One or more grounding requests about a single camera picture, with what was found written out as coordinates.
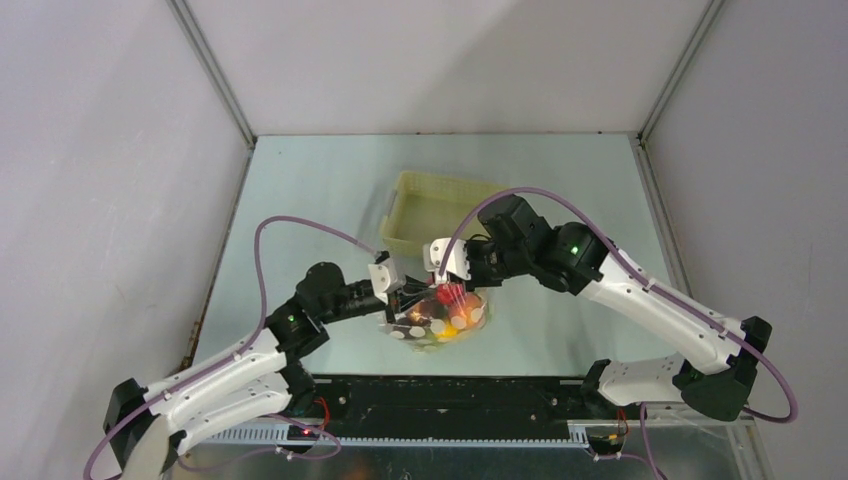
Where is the clear zip top bag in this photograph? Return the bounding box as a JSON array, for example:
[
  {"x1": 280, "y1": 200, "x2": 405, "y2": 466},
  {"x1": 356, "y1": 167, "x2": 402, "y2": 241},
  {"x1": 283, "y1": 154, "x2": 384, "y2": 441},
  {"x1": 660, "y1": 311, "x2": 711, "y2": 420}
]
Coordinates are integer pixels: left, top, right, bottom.
[{"x1": 380, "y1": 288, "x2": 489, "y2": 352}]

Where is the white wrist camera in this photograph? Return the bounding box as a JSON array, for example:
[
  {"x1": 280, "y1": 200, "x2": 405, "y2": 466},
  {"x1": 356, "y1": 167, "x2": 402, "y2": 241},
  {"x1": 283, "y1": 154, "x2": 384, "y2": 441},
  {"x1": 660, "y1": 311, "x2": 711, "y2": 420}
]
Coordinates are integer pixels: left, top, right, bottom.
[
  {"x1": 422, "y1": 238, "x2": 471, "y2": 284},
  {"x1": 367, "y1": 250, "x2": 406, "y2": 304}
]

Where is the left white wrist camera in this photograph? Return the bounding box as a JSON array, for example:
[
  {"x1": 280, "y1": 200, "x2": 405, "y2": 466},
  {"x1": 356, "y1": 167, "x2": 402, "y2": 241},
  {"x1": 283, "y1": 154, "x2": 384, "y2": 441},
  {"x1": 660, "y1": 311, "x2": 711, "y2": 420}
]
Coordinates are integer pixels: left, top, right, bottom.
[{"x1": 367, "y1": 250, "x2": 406, "y2": 304}]

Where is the red bell pepper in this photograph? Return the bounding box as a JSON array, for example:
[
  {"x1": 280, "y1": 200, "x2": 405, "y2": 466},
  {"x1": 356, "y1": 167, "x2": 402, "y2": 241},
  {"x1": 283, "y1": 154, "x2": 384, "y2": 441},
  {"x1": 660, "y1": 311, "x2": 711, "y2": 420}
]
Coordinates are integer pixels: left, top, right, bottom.
[{"x1": 435, "y1": 283, "x2": 467, "y2": 307}]

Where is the orange peach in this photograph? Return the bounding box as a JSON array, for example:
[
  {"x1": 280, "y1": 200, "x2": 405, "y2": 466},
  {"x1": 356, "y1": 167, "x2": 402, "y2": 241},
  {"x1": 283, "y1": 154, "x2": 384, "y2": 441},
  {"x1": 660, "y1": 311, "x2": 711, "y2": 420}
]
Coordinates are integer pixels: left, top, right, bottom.
[{"x1": 452, "y1": 302, "x2": 485, "y2": 330}]

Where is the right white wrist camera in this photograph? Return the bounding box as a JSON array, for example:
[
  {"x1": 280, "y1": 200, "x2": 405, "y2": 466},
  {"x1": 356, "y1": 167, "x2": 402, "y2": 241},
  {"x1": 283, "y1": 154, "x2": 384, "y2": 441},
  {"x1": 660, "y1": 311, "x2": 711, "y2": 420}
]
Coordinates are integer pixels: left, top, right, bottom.
[{"x1": 422, "y1": 238, "x2": 471, "y2": 284}]

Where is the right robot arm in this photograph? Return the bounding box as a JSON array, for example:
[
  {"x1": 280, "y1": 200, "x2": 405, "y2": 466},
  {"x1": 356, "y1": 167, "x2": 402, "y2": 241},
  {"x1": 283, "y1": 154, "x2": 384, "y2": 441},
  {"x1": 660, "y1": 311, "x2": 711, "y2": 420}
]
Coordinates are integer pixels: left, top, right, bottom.
[{"x1": 464, "y1": 194, "x2": 772, "y2": 422}]

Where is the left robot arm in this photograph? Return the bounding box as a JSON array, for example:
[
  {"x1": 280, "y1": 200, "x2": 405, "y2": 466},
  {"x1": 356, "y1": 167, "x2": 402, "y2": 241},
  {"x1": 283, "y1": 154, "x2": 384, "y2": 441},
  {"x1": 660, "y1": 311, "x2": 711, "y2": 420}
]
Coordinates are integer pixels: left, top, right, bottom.
[{"x1": 104, "y1": 260, "x2": 433, "y2": 468}]

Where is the cream perforated plastic basket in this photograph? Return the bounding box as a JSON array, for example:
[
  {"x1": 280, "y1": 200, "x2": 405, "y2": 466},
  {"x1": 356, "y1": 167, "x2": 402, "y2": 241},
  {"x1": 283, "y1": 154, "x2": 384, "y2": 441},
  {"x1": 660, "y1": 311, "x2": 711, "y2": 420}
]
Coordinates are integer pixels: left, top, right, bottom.
[{"x1": 379, "y1": 171, "x2": 505, "y2": 257}]

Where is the small circuit board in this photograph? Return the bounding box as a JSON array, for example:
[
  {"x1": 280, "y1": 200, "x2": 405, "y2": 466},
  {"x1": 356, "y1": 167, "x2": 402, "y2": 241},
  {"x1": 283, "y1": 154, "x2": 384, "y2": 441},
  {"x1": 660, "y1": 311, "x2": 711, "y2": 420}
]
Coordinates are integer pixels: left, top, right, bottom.
[{"x1": 286, "y1": 425, "x2": 323, "y2": 442}]

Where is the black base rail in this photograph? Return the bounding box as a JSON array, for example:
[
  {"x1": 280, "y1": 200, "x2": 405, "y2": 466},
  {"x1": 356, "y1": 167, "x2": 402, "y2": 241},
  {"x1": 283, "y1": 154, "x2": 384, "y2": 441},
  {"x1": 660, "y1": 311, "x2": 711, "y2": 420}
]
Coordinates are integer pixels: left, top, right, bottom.
[{"x1": 285, "y1": 374, "x2": 638, "y2": 443}]

